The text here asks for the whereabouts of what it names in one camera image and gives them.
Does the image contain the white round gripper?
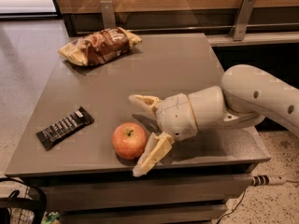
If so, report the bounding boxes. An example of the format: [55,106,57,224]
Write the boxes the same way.
[128,93,198,177]

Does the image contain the red apple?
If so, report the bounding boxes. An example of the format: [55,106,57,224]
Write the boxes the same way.
[112,122,147,160]

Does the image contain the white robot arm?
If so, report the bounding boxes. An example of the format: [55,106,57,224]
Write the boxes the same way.
[129,64,299,177]

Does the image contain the brown chip bag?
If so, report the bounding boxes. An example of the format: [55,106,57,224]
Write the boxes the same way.
[58,27,142,66]

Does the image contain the lower grey drawer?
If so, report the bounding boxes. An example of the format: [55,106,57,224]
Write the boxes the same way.
[61,204,227,224]

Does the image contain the grey drawer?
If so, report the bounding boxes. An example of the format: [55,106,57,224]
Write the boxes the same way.
[61,204,227,224]
[44,175,252,212]

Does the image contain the black snack bar wrapper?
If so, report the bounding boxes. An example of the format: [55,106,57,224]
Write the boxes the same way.
[36,106,94,151]

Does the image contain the upper grey drawer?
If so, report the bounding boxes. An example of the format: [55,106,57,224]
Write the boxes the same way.
[44,175,252,212]

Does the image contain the black cable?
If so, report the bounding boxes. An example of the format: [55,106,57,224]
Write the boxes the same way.
[216,189,248,224]

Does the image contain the black white striped handle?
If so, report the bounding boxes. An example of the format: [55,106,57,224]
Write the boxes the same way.
[251,175,286,187]

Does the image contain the right metal bracket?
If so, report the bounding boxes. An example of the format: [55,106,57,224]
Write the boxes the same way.
[229,0,256,41]

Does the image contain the metal bracket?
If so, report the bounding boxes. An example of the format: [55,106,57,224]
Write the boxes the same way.
[100,0,116,29]
[229,0,256,41]

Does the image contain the left metal bracket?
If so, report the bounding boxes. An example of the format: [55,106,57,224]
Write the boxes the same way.
[100,0,116,29]

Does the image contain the black wire basket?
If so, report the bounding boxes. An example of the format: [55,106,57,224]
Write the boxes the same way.
[0,186,47,224]

